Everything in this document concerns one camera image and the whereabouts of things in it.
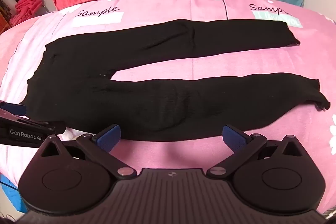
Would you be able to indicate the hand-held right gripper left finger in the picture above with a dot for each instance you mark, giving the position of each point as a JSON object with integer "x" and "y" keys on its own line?
{"x": 109, "y": 138}

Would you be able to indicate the blue box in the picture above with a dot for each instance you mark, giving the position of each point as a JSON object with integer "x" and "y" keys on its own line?
{"x": 7, "y": 184}

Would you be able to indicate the black pants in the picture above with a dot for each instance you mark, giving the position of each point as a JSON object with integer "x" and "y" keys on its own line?
{"x": 147, "y": 98}

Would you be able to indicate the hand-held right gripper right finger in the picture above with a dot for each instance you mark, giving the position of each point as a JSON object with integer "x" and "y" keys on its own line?
{"x": 233, "y": 136}

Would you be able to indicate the stack of red folded clothes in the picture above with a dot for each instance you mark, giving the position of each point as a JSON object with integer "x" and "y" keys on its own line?
{"x": 27, "y": 5}

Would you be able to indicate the pink printed bedsheet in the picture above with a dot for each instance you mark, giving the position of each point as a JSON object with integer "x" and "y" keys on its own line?
{"x": 236, "y": 66}

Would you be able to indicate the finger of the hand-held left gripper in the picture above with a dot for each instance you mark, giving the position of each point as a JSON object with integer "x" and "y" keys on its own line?
{"x": 13, "y": 108}

